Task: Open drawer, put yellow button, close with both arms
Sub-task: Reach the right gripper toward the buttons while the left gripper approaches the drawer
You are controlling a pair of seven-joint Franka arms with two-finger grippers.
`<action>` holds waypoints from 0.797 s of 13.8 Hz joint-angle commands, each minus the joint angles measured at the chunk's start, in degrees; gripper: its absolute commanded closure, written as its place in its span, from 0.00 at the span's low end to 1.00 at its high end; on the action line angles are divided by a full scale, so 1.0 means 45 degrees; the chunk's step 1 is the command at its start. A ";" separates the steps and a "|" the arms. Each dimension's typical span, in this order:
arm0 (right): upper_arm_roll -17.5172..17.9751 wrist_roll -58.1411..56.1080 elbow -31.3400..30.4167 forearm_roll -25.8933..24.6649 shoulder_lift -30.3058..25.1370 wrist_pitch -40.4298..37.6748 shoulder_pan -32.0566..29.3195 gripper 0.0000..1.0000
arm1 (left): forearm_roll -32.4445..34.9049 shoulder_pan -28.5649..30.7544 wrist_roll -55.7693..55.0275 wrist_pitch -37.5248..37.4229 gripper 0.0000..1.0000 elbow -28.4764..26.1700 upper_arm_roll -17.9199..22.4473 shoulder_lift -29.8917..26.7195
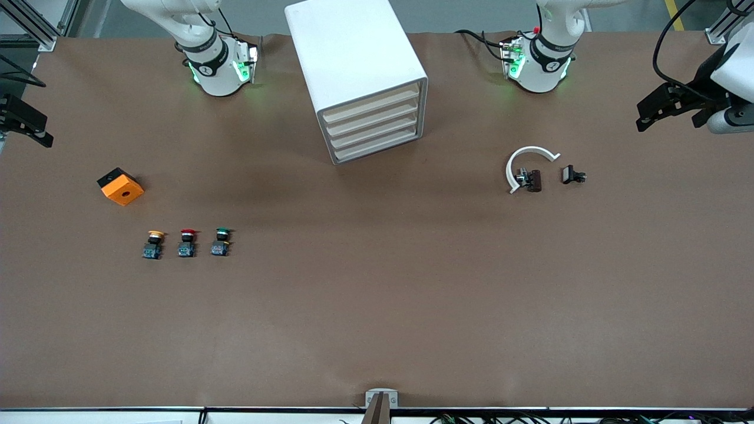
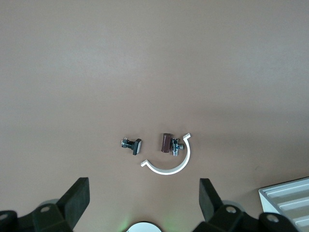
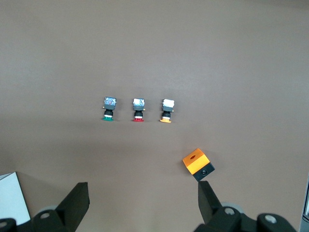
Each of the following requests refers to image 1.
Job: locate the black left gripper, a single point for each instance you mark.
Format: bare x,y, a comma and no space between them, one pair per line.
704,78

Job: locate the blue push-button switch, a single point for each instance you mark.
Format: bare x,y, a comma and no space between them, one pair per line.
153,244

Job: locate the white plastic drawer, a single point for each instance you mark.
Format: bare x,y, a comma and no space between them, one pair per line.
371,107
374,121
380,146
377,133

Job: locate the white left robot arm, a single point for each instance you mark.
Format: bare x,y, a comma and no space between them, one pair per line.
542,70

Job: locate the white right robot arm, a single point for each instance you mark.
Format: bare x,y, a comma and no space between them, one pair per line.
215,76

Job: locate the orange and black button box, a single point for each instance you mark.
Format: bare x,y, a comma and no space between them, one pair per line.
122,189

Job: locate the white drawer cabinet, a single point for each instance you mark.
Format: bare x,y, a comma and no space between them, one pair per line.
347,53

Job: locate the brown brake pad with bolt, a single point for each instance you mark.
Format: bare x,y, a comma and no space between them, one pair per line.
533,180

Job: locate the aluminium frame profile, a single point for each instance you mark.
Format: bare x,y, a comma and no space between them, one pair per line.
727,26
41,23

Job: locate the red push button switch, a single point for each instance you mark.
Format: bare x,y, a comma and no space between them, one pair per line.
187,242

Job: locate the green push button switch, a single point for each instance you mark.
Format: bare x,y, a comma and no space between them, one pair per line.
221,241

